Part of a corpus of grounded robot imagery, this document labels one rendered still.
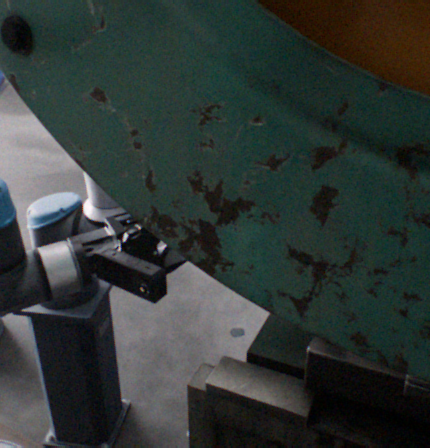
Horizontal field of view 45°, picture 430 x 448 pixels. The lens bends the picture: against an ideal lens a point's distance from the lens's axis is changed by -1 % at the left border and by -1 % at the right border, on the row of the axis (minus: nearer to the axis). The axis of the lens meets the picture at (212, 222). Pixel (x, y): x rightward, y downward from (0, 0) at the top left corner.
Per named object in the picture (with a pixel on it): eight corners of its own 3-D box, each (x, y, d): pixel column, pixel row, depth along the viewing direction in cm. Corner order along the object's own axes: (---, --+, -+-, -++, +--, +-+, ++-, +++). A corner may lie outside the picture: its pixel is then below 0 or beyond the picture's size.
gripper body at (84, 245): (140, 206, 80) (62, 226, 75) (161, 229, 73) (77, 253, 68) (146, 248, 83) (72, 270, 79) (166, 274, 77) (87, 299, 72)
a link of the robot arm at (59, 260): (44, 264, 67) (57, 313, 71) (79, 254, 68) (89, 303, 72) (34, 238, 73) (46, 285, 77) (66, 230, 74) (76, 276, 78)
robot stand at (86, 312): (41, 447, 134) (10, 309, 114) (70, 395, 151) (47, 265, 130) (109, 458, 132) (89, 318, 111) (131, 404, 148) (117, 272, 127)
